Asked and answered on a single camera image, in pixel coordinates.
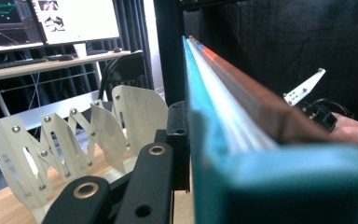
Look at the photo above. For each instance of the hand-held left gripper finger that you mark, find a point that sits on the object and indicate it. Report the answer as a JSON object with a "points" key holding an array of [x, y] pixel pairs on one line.
{"points": [[177, 146]]}

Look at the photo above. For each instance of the colourful picture book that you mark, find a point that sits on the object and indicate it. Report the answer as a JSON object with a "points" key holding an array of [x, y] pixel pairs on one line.
{"points": [[242, 130]]}

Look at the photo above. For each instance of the white expandable book rack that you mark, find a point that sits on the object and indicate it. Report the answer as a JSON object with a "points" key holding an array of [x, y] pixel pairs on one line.
{"points": [[105, 130]]}

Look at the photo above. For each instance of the black folding chair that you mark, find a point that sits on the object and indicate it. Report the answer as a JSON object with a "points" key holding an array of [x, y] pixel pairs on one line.
{"points": [[124, 73]]}

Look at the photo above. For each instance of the black metal stand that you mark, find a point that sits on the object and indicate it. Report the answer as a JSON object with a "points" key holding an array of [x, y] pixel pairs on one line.
{"points": [[169, 49]]}

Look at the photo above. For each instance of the black computer mouse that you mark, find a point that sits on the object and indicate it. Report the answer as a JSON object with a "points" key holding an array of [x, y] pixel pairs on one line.
{"points": [[117, 49], [66, 57]]}

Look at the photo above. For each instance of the white paper cup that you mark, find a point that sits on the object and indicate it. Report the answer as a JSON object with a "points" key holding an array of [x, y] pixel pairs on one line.
{"points": [[80, 50]]}

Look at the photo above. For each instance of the white-framed desk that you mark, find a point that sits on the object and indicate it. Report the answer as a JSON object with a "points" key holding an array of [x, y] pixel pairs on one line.
{"points": [[56, 63]]}

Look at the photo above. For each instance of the white-screen monitor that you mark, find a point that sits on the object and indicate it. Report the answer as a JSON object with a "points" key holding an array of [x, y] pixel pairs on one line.
{"points": [[80, 21]]}

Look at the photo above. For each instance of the black keyboard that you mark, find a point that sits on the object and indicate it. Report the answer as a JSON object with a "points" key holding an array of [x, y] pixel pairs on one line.
{"points": [[12, 64]]}

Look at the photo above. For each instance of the dark-screen monitor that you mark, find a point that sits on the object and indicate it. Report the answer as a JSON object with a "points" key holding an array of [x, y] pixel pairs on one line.
{"points": [[9, 21]]}

